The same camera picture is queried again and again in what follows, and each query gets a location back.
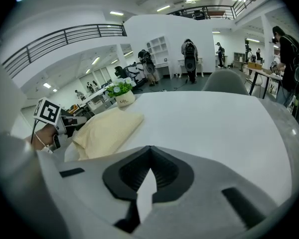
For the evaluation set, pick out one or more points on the long ceiling light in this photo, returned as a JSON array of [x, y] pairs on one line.
[[193, 0], [116, 13], [163, 8]]

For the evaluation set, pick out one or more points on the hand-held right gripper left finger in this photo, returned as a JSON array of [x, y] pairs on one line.
[[89, 183]]

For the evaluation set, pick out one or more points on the black balcony railing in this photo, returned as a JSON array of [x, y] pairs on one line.
[[214, 10], [64, 37]]

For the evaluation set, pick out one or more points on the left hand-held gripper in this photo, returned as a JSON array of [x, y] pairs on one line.
[[47, 111]]

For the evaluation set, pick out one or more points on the white console desk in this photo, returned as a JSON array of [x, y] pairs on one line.
[[199, 61]]

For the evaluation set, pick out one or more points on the cardboard box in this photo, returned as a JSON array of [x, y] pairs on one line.
[[254, 65]]

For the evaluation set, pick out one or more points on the table with black legs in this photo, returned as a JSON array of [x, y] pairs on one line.
[[264, 73]]

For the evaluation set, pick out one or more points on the grey shell chair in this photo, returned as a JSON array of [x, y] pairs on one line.
[[225, 82]]

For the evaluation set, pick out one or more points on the person's left hand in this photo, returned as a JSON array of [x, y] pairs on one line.
[[44, 137]]

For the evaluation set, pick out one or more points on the cream yellow pants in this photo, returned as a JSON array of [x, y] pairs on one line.
[[107, 131]]

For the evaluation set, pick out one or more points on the white pot with daisy flowers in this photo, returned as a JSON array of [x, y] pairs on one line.
[[124, 98]]

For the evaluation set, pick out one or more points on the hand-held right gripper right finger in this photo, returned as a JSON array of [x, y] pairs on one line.
[[209, 183]]

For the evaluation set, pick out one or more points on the person's left forearm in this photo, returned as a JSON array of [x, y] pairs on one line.
[[10, 146]]

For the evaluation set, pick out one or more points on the white cubby shelf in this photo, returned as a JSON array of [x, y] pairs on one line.
[[159, 51]]

